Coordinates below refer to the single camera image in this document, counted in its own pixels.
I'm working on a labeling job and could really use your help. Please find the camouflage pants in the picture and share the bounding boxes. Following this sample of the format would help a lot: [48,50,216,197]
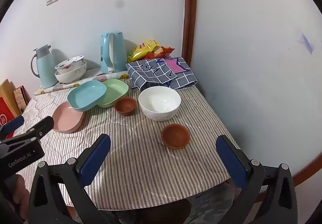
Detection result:
[186,183,237,224]

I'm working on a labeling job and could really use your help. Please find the large white bowl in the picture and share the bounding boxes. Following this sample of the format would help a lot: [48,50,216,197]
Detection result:
[138,86,182,121]

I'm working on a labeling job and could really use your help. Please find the brown wooden door frame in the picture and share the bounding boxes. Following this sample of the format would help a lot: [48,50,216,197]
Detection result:
[181,0,199,69]

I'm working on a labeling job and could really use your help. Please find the red box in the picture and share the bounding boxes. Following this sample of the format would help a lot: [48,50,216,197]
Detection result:
[0,97,16,139]

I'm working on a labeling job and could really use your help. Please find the striped tablecloth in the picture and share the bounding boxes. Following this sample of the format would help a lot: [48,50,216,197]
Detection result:
[14,78,232,211]

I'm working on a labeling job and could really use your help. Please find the brown baseboard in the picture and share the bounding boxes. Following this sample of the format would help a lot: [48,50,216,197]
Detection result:
[292,160,320,187]

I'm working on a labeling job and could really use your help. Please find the light wooden board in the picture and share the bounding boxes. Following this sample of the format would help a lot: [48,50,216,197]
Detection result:
[0,79,22,118]

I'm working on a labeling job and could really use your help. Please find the green plate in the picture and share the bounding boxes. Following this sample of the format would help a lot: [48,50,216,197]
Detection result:
[97,79,129,108]

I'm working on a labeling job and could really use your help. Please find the small brown bowl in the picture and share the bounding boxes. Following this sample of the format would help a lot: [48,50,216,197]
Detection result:
[114,97,137,116]
[161,124,191,150]

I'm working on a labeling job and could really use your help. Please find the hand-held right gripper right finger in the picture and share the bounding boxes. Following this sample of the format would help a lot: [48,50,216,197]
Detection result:
[216,135,299,224]

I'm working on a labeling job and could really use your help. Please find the white patterned bowl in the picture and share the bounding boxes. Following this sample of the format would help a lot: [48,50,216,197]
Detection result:
[54,61,87,84]

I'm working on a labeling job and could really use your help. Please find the yellow chip bag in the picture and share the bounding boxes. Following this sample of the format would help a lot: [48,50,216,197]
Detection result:
[127,39,160,63]

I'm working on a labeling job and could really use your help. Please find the person's left hand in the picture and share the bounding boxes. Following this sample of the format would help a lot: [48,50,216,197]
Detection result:
[14,174,31,220]

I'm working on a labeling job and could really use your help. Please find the pink plate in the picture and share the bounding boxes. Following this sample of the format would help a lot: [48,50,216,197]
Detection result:
[52,102,86,134]

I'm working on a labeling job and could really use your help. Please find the blue plate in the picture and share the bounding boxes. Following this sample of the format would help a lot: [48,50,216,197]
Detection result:
[67,80,107,112]

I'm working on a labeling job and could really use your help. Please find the grey checkered cloth bag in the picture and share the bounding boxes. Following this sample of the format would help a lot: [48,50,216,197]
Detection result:
[126,57,197,91]

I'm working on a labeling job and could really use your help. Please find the light blue electric kettle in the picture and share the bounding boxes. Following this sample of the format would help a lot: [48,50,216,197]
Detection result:
[100,31,128,74]

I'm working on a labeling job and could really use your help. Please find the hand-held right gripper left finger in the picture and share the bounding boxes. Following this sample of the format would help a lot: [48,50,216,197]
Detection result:
[29,133,111,224]

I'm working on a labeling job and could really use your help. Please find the brown patterned box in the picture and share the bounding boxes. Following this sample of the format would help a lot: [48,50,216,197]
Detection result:
[13,85,28,114]

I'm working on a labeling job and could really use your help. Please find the floral rimmed white bowl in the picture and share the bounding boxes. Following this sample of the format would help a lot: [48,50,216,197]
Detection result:
[54,55,85,75]

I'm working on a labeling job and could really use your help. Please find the rolled floral paper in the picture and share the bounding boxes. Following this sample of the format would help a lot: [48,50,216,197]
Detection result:
[34,71,130,96]

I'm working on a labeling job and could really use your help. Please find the light blue thermos jug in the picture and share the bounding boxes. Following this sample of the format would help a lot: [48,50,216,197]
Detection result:
[31,44,59,89]

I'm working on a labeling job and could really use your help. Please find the orange chip bag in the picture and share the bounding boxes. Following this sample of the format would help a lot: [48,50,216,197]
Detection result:
[145,46,175,60]

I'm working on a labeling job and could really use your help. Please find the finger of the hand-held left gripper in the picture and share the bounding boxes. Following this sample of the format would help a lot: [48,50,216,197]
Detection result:
[0,115,25,140]
[12,116,55,140]

